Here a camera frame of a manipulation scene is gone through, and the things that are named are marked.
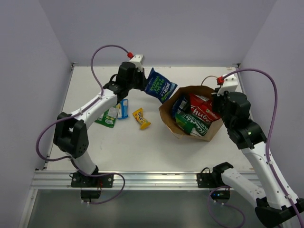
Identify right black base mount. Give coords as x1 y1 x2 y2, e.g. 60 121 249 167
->
196 162 233 203

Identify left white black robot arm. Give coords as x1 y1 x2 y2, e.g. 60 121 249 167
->
53 56 147 187

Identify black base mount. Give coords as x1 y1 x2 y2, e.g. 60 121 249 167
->
196 162 233 203
69 172 114 201

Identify dark green snack packet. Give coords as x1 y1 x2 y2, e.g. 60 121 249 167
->
175 112 209 137

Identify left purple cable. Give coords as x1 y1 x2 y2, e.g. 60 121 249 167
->
36 45 133 162

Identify yellow m&m packet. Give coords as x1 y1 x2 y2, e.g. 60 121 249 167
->
133 108 151 130

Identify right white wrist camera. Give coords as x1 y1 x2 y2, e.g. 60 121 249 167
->
215 74 238 96

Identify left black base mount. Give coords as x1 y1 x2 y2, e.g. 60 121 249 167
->
69 172 114 201

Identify dark blue crisps bag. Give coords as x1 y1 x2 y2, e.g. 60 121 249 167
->
144 68 178 104

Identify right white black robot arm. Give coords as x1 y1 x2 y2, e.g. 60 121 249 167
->
211 91 304 228

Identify red snack bag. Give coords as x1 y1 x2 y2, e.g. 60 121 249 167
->
189 94 221 124

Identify blue white snack packet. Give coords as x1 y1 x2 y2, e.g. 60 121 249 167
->
117 99 129 120

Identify aluminium rail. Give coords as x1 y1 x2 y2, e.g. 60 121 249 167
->
30 170 256 191

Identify brown paper bag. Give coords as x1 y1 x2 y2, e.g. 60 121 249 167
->
159 85 223 142

